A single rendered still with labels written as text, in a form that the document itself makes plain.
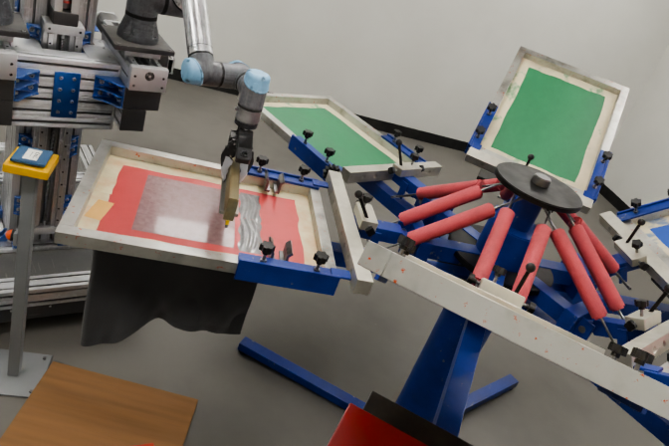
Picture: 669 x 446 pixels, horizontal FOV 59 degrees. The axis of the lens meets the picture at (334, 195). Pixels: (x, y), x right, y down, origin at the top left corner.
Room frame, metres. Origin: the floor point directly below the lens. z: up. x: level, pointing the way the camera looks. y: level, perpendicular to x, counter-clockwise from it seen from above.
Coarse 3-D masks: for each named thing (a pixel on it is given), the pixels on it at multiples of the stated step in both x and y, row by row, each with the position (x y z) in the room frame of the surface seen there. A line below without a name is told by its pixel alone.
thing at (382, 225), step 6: (354, 216) 1.77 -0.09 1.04; (378, 222) 1.79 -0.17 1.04; (384, 222) 1.80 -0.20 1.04; (378, 228) 1.75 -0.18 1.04; (384, 228) 1.76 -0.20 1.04; (390, 228) 1.77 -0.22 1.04; (396, 228) 1.79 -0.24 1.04; (360, 234) 1.73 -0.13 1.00; (366, 234) 1.74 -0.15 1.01; (384, 234) 1.75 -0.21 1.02; (390, 234) 1.76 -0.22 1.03; (396, 234) 1.76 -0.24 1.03; (402, 234) 1.77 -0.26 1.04; (384, 240) 1.76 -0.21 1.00; (390, 240) 1.76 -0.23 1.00; (396, 240) 1.77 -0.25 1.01
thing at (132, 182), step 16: (128, 176) 1.66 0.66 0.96; (144, 176) 1.69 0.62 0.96; (160, 176) 1.73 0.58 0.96; (176, 176) 1.77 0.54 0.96; (112, 192) 1.54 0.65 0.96; (128, 192) 1.57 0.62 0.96; (144, 192) 1.60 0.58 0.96; (160, 192) 1.63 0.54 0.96; (176, 192) 1.67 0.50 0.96; (192, 192) 1.70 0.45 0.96; (208, 192) 1.74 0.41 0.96; (240, 192) 1.81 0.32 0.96; (256, 192) 1.85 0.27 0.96; (192, 208) 1.61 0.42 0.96; (208, 208) 1.64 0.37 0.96; (272, 208) 1.78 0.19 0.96; (288, 208) 1.82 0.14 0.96; (272, 224) 1.68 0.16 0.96; (288, 224) 1.71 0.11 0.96
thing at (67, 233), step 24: (120, 144) 1.78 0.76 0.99; (96, 168) 1.58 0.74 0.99; (192, 168) 1.83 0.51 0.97; (216, 168) 1.86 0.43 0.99; (312, 192) 1.93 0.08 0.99; (72, 216) 1.31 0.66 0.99; (312, 216) 1.81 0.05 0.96; (72, 240) 1.23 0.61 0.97; (96, 240) 1.25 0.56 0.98; (120, 240) 1.28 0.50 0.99; (144, 240) 1.31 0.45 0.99; (192, 264) 1.32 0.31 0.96; (216, 264) 1.34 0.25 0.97
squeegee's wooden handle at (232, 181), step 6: (234, 162) 1.65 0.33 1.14; (234, 168) 1.61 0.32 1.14; (228, 174) 1.61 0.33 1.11; (234, 174) 1.57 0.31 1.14; (228, 180) 1.56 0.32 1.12; (234, 180) 1.53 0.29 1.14; (228, 186) 1.52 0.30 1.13; (234, 186) 1.50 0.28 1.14; (228, 192) 1.47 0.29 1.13; (234, 192) 1.47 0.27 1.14; (228, 198) 1.43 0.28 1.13; (234, 198) 1.44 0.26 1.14; (228, 204) 1.43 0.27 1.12; (234, 204) 1.43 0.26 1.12; (228, 210) 1.43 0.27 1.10; (234, 210) 1.44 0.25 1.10; (228, 216) 1.43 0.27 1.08; (234, 216) 1.44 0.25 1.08
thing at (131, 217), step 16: (112, 208) 1.46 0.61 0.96; (128, 208) 1.48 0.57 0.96; (144, 208) 1.51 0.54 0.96; (160, 208) 1.54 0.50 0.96; (176, 208) 1.57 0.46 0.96; (112, 224) 1.38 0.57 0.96; (128, 224) 1.41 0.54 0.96; (144, 224) 1.43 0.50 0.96; (160, 224) 1.46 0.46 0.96; (176, 224) 1.49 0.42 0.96; (192, 224) 1.52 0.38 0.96; (208, 224) 1.55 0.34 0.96; (224, 224) 1.58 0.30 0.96; (160, 240) 1.39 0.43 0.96; (176, 240) 1.41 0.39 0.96; (192, 240) 1.44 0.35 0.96; (208, 240) 1.47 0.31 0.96; (224, 240) 1.50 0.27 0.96; (288, 240) 1.62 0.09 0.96
